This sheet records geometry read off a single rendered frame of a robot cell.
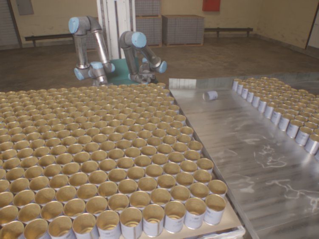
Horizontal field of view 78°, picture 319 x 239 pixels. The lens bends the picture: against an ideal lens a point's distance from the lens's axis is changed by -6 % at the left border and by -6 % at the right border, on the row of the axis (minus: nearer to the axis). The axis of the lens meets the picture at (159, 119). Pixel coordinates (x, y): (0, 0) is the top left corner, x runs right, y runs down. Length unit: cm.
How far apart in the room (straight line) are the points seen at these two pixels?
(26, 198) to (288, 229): 91
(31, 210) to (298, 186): 101
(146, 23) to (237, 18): 481
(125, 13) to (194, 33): 638
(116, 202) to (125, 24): 175
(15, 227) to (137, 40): 139
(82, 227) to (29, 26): 958
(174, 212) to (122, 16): 182
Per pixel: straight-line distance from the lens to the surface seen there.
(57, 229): 77
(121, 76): 221
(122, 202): 77
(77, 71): 195
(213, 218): 75
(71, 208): 78
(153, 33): 804
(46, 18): 981
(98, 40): 186
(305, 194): 102
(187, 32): 832
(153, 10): 792
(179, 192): 79
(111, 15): 217
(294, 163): 115
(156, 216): 76
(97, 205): 78
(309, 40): 926
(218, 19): 1060
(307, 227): 92
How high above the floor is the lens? 175
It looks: 32 degrees down
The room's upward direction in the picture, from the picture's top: straight up
